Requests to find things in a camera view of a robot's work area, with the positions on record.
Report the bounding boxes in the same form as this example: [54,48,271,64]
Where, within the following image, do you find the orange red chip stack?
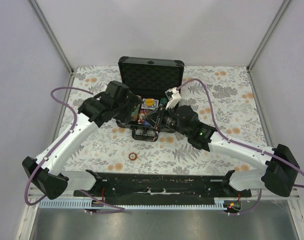
[128,152,138,161]

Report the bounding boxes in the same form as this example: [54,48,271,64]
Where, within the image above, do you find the blue playing card deck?
[141,98,159,110]

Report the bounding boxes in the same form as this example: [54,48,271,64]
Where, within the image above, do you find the chip column in case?
[160,97,168,105]
[131,105,141,121]

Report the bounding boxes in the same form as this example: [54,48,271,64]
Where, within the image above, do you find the aluminium frame rails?
[15,0,304,240]

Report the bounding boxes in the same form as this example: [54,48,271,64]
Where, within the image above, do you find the floral table mat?
[60,66,267,175]

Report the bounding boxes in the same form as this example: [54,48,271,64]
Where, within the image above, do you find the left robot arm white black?
[22,81,142,200]

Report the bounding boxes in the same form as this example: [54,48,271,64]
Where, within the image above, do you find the white slotted cable duct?
[38,198,227,211]

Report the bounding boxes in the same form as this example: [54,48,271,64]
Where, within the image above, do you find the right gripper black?
[143,103,190,138]

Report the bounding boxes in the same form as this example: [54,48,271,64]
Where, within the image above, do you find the black poker set case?
[117,56,185,142]

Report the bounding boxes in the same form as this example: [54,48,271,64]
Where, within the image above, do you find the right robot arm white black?
[143,105,300,197]

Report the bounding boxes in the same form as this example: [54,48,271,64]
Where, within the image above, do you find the yellow round blind button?
[144,98,155,107]

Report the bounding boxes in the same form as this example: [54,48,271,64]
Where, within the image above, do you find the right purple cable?
[176,78,304,215]

